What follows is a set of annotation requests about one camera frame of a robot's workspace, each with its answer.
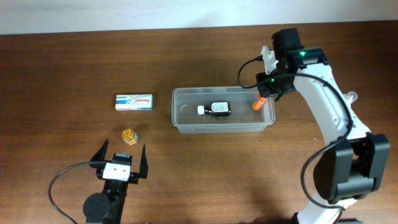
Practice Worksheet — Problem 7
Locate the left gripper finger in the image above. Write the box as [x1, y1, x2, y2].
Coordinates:
[139, 144, 149, 179]
[90, 139, 109, 162]

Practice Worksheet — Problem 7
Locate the orange tube white cap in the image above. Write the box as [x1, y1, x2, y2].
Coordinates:
[252, 96, 267, 111]

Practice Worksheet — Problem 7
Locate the dark syrup bottle white cap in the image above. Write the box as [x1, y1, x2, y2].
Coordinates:
[197, 101, 231, 117]

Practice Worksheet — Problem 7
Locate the clear white sanitizer bottle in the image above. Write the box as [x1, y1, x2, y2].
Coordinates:
[345, 91, 358, 105]

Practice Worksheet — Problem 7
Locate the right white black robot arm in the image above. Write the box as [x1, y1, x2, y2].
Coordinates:
[256, 28, 390, 223]

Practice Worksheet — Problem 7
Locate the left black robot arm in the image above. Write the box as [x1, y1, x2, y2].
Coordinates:
[83, 140, 149, 224]

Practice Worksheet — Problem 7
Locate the clear plastic container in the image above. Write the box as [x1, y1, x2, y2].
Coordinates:
[172, 86, 275, 134]

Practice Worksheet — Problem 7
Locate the small gold-lidded jar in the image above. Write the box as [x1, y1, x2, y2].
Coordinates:
[122, 129, 137, 146]

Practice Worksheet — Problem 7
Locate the white Panadol medicine box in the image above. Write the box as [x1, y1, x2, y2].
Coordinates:
[115, 94, 153, 111]

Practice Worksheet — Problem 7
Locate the left black cable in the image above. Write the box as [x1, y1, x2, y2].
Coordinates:
[47, 161, 104, 224]

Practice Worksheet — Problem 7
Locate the black cable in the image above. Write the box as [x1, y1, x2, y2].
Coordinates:
[47, 161, 104, 224]
[237, 55, 354, 211]

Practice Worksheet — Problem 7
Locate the right black cable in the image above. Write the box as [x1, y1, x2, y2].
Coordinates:
[237, 55, 354, 211]

